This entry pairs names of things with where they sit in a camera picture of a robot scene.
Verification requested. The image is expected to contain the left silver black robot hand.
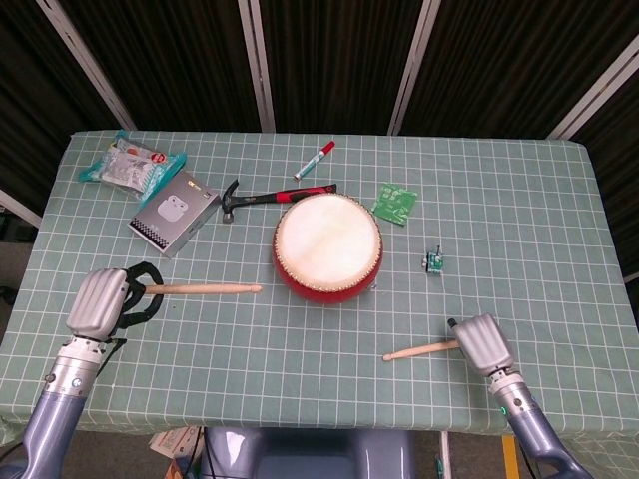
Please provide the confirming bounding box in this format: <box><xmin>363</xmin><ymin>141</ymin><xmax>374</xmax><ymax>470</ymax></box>
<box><xmin>65</xmin><ymin>261</ymin><xmax>165</xmax><ymax>345</ymax></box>

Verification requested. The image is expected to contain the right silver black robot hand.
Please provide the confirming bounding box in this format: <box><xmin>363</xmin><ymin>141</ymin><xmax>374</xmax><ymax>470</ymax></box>
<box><xmin>447</xmin><ymin>312</ymin><xmax>518</xmax><ymax>378</ymax></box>

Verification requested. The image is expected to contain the wooden drumstick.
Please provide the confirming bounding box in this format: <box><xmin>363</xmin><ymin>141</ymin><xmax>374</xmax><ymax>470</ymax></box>
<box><xmin>382</xmin><ymin>340</ymin><xmax>460</xmax><ymax>362</ymax></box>
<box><xmin>144</xmin><ymin>282</ymin><xmax>264</xmax><ymax>295</ymax></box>

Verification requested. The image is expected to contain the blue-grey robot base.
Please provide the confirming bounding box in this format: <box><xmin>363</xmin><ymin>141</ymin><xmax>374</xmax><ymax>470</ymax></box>
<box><xmin>202</xmin><ymin>426</ymin><xmax>415</xmax><ymax>479</ymax></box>

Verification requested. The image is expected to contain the small green electronic module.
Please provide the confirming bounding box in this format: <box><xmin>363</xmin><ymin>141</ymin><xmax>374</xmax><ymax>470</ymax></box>
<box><xmin>423</xmin><ymin>243</ymin><xmax>445</xmax><ymax>274</ymax></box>

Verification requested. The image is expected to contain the white table leg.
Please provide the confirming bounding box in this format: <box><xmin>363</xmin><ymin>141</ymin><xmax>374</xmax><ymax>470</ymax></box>
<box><xmin>438</xmin><ymin>431</ymin><xmax>453</xmax><ymax>479</ymax></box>

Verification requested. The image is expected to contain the grey earbuds box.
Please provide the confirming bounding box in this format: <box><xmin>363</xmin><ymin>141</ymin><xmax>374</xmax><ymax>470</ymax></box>
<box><xmin>127</xmin><ymin>171</ymin><xmax>222</xmax><ymax>259</ymax></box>

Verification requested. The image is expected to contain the teal snack packet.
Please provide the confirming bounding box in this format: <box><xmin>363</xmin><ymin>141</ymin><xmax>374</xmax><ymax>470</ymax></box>
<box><xmin>79</xmin><ymin>130</ymin><xmax>189</xmax><ymax>206</ymax></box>

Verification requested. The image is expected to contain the white printed cardboard box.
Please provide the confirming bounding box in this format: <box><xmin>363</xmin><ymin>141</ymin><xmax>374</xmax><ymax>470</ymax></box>
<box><xmin>149</xmin><ymin>427</ymin><xmax>205</xmax><ymax>458</ymax></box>

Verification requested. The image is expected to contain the green checked tablecloth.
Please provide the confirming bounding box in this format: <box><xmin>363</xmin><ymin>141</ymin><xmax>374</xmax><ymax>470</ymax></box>
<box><xmin>0</xmin><ymin>129</ymin><xmax>639</xmax><ymax>479</ymax></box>

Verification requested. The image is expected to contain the green circuit board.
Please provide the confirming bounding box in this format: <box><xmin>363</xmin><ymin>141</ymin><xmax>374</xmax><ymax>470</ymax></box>
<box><xmin>369</xmin><ymin>182</ymin><xmax>418</xmax><ymax>227</ymax></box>

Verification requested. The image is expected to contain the red drum white skin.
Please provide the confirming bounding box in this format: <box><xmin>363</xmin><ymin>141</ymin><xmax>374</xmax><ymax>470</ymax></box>
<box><xmin>272</xmin><ymin>194</ymin><xmax>384</xmax><ymax>305</ymax></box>

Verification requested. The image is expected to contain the black red claw hammer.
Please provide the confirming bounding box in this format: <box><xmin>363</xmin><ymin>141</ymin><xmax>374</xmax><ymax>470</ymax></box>
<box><xmin>221</xmin><ymin>179</ymin><xmax>337</xmax><ymax>224</ymax></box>

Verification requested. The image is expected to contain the white marker red cap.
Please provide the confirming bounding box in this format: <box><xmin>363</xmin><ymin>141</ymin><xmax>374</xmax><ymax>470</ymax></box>
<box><xmin>293</xmin><ymin>141</ymin><xmax>336</xmax><ymax>182</ymax></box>

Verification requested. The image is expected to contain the white partition post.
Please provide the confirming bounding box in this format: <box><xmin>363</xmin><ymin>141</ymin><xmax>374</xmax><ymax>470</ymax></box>
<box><xmin>237</xmin><ymin>0</ymin><xmax>277</xmax><ymax>134</ymax></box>
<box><xmin>546</xmin><ymin>37</ymin><xmax>639</xmax><ymax>141</ymax></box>
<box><xmin>386</xmin><ymin>0</ymin><xmax>441</xmax><ymax>136</ymax></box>
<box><xmin>0</xmin><ymin>188</ymin><xmax>44</xmax><ymax>229</ymax></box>
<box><xmin>35</xmin><ymin>0</ymin><xmax>137</xmax><ymax>132</ymax></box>

